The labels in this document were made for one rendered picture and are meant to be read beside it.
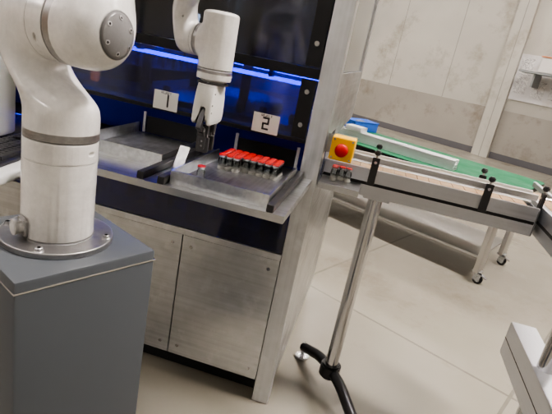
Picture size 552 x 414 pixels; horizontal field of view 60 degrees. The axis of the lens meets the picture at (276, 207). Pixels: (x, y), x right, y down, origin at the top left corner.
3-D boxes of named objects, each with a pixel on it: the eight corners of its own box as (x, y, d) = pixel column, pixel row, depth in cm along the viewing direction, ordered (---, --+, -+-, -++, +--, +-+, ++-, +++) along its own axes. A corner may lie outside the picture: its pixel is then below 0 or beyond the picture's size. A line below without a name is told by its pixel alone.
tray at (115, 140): (137, 131, 169) (138, 121, 167) (206, 147, 164) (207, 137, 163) (77, 145, 137) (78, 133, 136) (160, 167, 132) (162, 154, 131)
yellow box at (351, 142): (330, 154, 153) (335, 132, 151) (352, 159, 152) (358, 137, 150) (327, 158, 146) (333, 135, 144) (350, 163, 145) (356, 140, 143)
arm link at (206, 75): (205, 65, 121) (204, 77, 122) (191, 66, 112) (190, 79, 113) (236, 71, 119) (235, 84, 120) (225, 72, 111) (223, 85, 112)
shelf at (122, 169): (124, 133, 170) (125, 127, 169) (315, 180, 158) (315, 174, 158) (27, 157, 125) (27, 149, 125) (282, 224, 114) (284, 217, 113)
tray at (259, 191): (217, 158, 152) (218, 148, 151) (295, 178, 148) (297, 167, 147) (169, 182, 121) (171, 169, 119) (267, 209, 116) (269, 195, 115)
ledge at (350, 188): (323, 177, 164) (324, 172, 163) (360, 186, 161) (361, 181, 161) (316, 187, 151) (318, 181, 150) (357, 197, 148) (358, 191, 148)
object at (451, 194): (318, 185, 160) (328, 140, 155) (324, 176, 174) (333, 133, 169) (531, 238, 148) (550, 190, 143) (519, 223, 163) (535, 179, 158)
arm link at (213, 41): (187, 64, 114) (220, 71, 110) (194, 5, 109) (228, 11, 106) (207, 65, 121) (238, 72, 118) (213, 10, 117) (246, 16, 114)
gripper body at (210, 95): (207, 74, 122) (201, 117, 125) (190, 75, 112) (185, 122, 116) (234, 80, 121) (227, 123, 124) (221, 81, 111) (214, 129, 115)
